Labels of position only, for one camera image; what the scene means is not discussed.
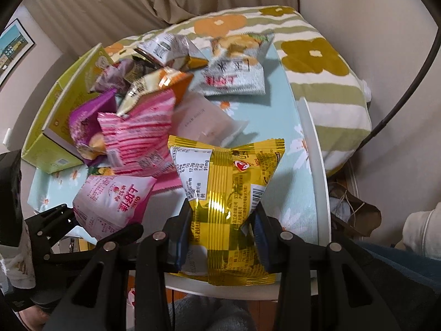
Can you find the pink striped snack packet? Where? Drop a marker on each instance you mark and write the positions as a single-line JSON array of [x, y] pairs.
[[137, 134]]

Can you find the green cardboard box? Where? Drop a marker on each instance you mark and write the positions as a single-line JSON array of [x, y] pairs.
[[51, 110]]

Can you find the translucent white snack packet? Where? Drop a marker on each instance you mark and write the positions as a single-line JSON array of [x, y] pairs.
[[203, 117]]

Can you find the grey white chip packet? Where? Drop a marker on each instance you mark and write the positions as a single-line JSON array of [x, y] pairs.
[[234, 72]]

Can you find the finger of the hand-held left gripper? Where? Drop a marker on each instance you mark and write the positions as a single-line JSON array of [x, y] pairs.
[[69, 257], [48, 224]]

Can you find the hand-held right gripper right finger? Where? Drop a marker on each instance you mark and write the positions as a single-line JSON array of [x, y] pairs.
[[260, 244]]

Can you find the beige orange snack packet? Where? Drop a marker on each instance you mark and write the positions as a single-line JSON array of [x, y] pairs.
[[148, 82]]

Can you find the grey fleece cloth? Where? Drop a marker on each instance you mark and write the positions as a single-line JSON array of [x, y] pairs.
[[210, 315]]

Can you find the brown paper bag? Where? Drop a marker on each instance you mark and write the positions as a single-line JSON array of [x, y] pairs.
[[365, 213]]

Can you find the cream cloth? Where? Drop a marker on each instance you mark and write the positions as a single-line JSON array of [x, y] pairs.
[[425, 227]]

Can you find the green striped floral blanket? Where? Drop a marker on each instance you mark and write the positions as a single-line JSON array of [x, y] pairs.
[[324, 86]]

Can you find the yellow foil snack packet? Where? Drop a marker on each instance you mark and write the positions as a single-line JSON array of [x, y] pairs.
[[224, 193]]

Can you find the light pink snack packet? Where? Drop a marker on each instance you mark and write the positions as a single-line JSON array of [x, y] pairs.
[[110, 200]]

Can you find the framed wall picture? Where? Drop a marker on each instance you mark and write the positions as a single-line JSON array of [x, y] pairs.
[[13, 48]]

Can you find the beige curtain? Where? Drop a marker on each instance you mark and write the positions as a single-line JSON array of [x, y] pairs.
[[103, 3]]

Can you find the person's dark blue trousers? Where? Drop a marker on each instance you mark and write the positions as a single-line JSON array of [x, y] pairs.
[[403, 282]]

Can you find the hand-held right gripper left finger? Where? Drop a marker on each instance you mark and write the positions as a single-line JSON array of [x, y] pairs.
[[179, 248]]

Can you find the silver orange snack packet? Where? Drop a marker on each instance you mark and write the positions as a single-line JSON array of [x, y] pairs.
[[162, 48]]

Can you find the lilac snack packet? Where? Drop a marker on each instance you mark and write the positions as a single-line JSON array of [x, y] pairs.
[[106, 76]]

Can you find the purple snack packet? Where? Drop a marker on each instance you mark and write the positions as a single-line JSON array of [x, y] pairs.
[[89, 113]]

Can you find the white wall switch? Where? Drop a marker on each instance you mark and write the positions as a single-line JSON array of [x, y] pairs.
[[7, 137]]

